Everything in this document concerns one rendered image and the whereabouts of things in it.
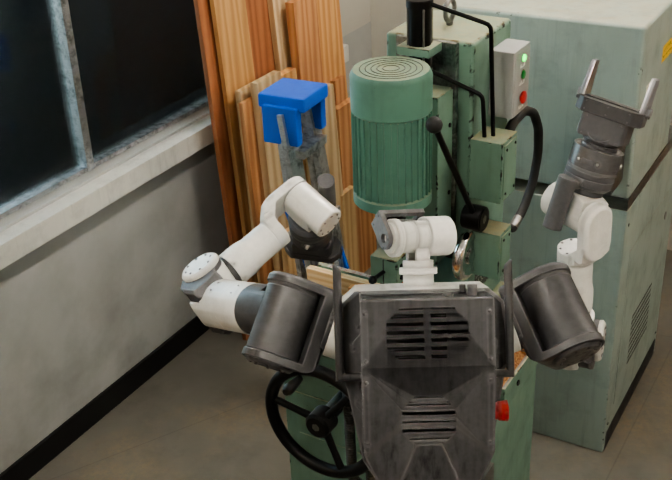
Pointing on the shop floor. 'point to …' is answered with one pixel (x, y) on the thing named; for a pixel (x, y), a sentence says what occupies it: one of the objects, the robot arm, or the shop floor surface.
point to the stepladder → (277, 110)
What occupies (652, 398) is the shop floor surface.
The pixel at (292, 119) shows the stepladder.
